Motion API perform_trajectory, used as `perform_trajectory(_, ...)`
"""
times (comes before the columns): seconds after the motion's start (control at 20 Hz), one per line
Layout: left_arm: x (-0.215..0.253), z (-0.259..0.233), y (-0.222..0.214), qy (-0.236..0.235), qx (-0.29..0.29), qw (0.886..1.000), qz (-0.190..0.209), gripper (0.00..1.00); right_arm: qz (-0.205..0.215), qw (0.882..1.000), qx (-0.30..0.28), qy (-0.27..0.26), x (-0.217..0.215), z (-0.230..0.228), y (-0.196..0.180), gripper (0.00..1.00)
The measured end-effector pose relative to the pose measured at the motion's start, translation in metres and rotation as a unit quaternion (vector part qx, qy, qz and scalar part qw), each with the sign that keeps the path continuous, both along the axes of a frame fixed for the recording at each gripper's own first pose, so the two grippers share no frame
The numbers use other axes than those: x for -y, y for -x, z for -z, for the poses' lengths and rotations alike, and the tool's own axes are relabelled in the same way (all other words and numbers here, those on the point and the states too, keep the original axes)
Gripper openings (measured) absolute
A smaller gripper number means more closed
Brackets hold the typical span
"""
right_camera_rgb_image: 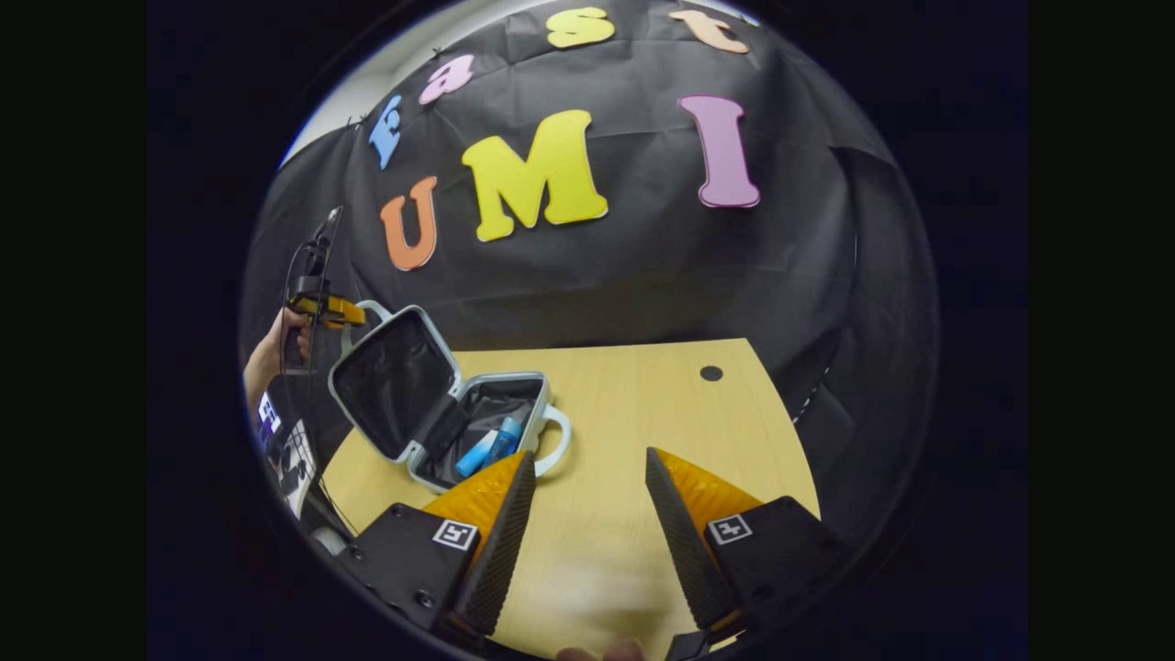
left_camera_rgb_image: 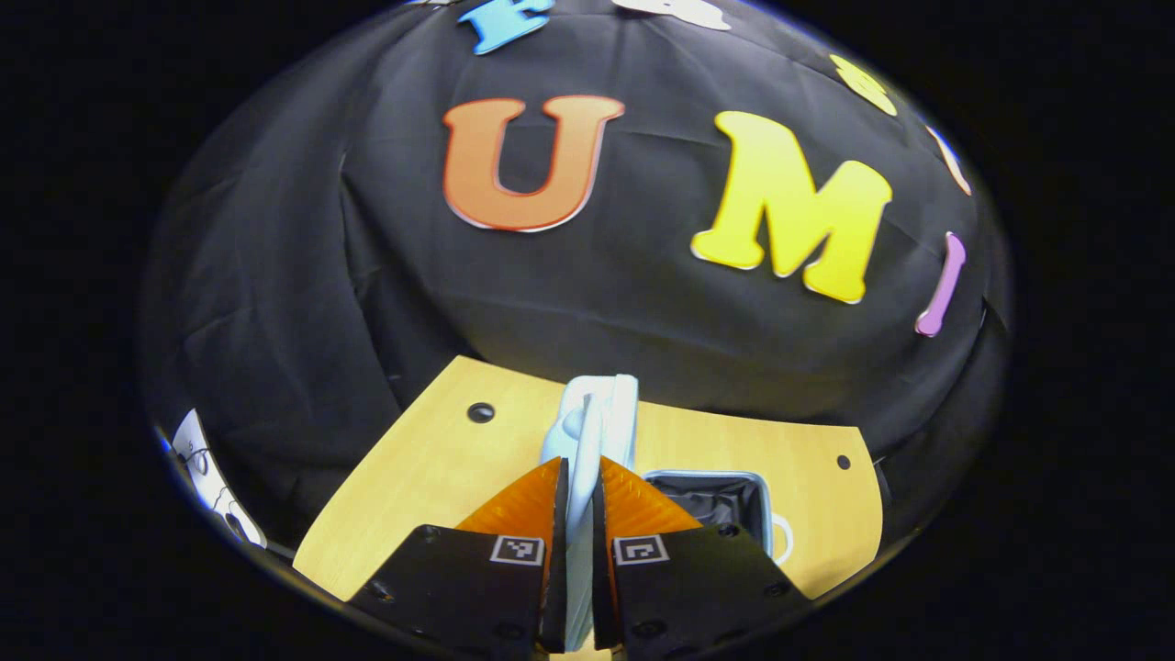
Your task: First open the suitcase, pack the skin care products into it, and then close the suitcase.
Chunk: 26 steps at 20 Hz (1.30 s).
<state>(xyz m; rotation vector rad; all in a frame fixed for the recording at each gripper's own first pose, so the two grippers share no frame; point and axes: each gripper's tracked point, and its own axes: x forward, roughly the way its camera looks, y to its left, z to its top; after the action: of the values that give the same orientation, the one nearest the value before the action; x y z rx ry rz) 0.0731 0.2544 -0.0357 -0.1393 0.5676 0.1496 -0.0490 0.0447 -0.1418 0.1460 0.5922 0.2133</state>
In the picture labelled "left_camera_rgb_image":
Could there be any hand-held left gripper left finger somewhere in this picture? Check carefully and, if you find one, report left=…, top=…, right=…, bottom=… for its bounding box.
left=347, top=456, right=571, bottom=656

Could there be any white panel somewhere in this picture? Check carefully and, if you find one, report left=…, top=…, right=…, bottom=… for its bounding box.
left=170, top=408, right=269, bottom=552

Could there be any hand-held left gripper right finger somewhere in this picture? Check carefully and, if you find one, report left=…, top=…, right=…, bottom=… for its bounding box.
left=591, top=455, right=815, bottom=656

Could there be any light blue suitcase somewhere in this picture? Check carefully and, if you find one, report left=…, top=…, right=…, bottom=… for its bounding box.
left=540, top=373, right=793, bottom=655

